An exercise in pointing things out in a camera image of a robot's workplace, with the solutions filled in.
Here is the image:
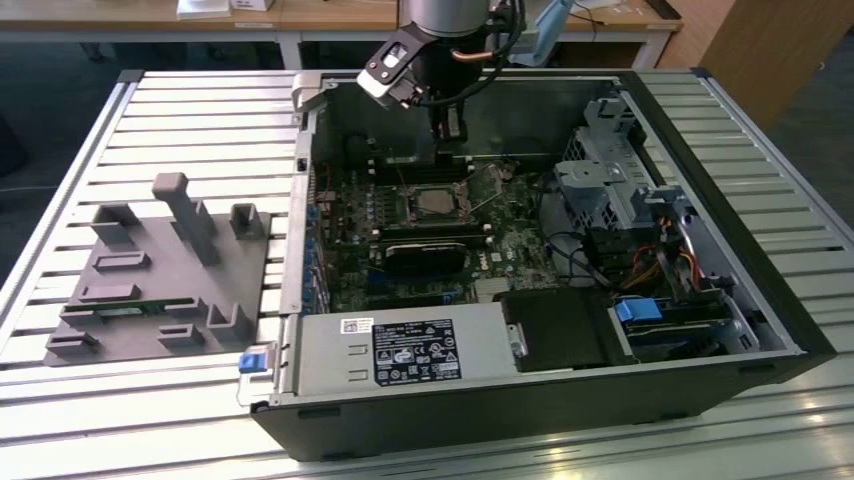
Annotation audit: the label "green motherboard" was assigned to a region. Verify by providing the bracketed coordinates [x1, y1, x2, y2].
[307, 152, 569, 314]

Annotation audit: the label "white cardboard box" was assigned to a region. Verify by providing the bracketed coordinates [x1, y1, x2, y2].
[175, 0, 234, 21]

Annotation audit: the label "white paper sheet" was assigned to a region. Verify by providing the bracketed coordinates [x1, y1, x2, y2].
[571, 0, 646, 11]

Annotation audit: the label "wooden cabinet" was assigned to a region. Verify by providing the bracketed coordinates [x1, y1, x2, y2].
[657, 0, 854, 132]

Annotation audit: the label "black ribbed plastic housing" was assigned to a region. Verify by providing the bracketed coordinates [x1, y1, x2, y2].
[581, 225, 635, 290]

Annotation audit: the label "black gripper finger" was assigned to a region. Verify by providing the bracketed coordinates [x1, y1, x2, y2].
[430, 103, 450, 166]
[449, 102, 470, 166]

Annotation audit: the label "wooden desk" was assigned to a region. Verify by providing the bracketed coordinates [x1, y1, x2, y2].
[0, 0, 683, 70]

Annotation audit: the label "orange yellow power wires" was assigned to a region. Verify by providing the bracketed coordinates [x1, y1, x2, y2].
[623, 214, 706, 292]

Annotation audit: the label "black plastic shroud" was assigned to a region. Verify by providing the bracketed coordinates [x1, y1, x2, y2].
[497, 287, 635, 374]

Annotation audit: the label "metal socket cover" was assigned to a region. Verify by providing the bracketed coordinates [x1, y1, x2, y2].
[465, 160, 517, 215]

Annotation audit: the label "metal drive cage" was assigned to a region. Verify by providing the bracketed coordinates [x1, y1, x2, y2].
[551, 97, 699, 232]

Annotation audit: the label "black PC case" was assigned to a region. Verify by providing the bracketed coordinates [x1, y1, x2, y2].
[250, 68, 840, 464]

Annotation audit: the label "black graphics card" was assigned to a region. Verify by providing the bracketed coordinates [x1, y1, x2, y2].
[381, 238, 470, 280]

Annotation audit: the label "pale blue teach pendant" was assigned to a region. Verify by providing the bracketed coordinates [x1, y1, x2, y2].
[525, 0, 575, 66]

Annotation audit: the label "black data wire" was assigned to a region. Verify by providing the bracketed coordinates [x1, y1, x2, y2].
[543, 230, 619, 294]

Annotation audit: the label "blue disk carrier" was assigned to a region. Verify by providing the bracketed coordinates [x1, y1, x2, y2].
[614, 297, 663, 326]

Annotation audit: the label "silver CPU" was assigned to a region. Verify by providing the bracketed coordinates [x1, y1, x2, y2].
[411, 191, 459, 215]

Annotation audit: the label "grey parts rack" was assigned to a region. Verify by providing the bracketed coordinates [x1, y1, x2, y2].
[40, 172, 276, 370]

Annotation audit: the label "CPU socket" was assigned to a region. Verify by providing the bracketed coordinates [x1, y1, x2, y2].
[394, 180, 482, 225]

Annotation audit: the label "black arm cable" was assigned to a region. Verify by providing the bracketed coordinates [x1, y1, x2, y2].
[406, 0, 530, 109]

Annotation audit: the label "silver chipset heat sink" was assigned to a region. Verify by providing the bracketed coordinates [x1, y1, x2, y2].
[473, 278, 510, 302]

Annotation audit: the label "silver power supply unit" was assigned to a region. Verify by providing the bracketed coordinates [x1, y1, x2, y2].
[293, 310, 521, 397]

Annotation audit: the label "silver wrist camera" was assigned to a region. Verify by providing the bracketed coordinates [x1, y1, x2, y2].
[357, 27, 429, 109]

